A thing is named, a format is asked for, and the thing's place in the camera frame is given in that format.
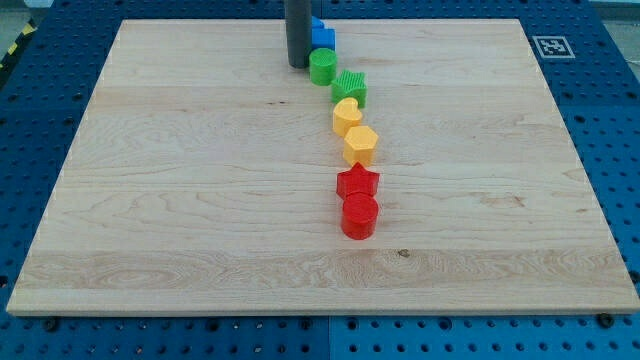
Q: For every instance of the blue cube block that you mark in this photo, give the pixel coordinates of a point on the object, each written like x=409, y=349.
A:
x=323, y=38

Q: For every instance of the red star block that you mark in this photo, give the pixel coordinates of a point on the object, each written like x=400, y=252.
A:
x=357, y=180

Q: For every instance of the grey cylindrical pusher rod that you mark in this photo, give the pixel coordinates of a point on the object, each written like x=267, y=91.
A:
x=298, y=23

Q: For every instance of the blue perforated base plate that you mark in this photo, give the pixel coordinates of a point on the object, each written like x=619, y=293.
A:
x=48, y=90

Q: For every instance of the blue triangle block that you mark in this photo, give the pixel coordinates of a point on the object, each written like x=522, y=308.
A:
x=317, y=23

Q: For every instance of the yellow heart block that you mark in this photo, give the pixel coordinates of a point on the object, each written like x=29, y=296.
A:
x=346, y=114

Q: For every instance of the red cylinder block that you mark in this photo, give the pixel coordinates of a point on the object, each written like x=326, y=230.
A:
x=359, y=216

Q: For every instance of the green star block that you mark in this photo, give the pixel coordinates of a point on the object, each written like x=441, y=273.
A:
x=350, y=85

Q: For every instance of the green cylinder block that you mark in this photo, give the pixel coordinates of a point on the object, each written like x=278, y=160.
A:
x=322, y=66

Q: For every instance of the yellow hexagon block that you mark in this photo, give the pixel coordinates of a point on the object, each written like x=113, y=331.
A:
x=360, y=145

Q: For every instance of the white fiducial marker tag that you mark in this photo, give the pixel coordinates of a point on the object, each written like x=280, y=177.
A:
x=553, y=47

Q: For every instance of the light wooden board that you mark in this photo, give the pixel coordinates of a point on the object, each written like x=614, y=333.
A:
x=201, y=181

